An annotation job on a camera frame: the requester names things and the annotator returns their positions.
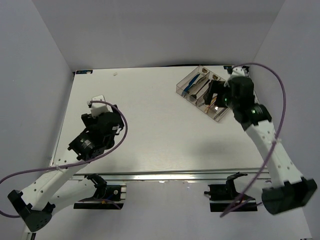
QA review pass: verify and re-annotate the black steak knife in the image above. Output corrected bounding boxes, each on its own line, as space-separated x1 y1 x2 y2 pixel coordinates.
189 76 207 91

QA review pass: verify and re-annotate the orange chopstick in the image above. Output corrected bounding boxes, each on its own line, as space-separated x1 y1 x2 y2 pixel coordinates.
204 97 216 113

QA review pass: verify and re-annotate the black spoon long handle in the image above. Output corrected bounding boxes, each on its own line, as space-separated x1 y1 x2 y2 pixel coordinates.
189 79 210 102

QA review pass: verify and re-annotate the blue knife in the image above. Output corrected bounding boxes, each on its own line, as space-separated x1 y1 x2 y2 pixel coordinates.
183 73 200 92

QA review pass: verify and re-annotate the green handled fork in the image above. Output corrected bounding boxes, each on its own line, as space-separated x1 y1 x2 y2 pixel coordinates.
214 107 228 119

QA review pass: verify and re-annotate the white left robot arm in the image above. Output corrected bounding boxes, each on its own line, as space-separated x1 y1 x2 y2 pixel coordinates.
7 111 125 233

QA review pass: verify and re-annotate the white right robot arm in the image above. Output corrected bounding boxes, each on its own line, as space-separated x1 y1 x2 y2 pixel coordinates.
203 76 318 216

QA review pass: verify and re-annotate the smoky clear divided organizer tray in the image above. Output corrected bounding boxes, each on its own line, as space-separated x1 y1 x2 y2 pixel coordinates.
176 65 229 122

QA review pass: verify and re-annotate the right blue corner marker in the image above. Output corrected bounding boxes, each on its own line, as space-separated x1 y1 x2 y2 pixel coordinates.
223 65 232 70

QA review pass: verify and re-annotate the blue corner marker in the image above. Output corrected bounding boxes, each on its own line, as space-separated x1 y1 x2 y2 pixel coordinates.
223 65 232 70
75 69 93 75

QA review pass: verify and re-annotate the left blue corner marker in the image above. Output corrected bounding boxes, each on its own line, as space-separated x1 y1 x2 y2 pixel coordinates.
75 69 93 75

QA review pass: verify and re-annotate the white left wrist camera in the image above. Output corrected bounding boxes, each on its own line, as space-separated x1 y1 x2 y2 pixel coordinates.
87 94 109 119

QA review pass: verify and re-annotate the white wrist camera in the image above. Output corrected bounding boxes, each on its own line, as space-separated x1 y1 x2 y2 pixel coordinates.
87 94 109 119
228 66 246 80

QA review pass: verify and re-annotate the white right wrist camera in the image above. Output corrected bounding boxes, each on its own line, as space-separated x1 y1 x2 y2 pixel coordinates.
228 66 246 80

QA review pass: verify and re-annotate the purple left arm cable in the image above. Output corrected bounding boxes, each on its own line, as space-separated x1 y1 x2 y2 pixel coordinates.
0 99 129 218

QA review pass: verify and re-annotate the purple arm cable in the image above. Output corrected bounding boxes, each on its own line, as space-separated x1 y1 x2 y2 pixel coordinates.
219 62 286 218
0 99 129 218

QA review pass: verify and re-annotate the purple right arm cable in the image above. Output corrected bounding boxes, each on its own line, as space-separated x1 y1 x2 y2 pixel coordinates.
219 62 286 218

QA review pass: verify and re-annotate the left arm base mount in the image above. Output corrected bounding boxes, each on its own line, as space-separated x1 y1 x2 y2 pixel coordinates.
73 173 127 210

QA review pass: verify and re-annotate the aluminium table edge rail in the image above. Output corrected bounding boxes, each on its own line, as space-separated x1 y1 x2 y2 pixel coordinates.
68 167 260 182

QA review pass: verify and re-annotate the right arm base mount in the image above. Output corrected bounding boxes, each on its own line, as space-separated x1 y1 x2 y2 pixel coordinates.
204 172 258 213

